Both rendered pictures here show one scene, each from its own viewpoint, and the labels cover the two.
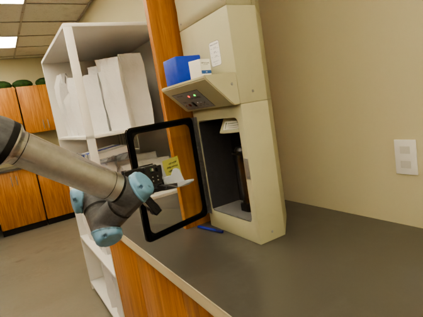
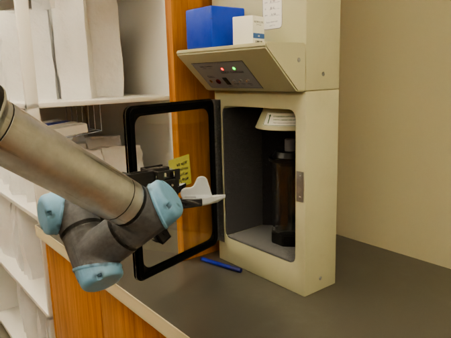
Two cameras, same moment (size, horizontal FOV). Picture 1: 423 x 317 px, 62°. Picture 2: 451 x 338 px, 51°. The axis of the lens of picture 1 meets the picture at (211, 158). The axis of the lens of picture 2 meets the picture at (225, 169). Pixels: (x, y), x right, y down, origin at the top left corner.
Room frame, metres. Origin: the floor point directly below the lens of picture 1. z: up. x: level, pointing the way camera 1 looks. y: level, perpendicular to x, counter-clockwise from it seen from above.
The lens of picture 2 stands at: (0.13, 0.19, 1.45)
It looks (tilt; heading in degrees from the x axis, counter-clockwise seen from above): 11 degrees down; 352
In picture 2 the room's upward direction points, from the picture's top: 2 degrees counter-clockwise
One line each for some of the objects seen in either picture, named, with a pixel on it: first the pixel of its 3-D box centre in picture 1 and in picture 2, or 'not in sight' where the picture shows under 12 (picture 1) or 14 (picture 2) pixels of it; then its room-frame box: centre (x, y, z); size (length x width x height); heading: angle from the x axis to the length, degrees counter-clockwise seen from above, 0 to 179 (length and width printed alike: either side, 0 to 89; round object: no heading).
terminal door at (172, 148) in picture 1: (170, 176); (176, 184); (1.26, 0.16, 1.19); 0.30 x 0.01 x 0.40; 135
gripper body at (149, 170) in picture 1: (143, 180); (149, 190); (1.07, 0.22, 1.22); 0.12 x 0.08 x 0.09; 120
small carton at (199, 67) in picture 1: (200, 69); (248, 31); (1.18, -0.01, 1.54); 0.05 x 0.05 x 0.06; 48
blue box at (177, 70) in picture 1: (183, 71); (215, 29); (1.28, 0.05, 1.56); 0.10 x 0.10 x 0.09; 30
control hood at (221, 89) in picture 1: (197, 95); (235, 69); (1.22, 0.01, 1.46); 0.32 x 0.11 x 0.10; 30
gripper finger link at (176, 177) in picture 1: (177, 177); (203, 190); (1.07, 0.11, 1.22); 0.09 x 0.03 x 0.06; 84
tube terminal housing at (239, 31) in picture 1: (245, 126); (291, 121); (1.31, -0.14, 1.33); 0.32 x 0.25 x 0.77; 30
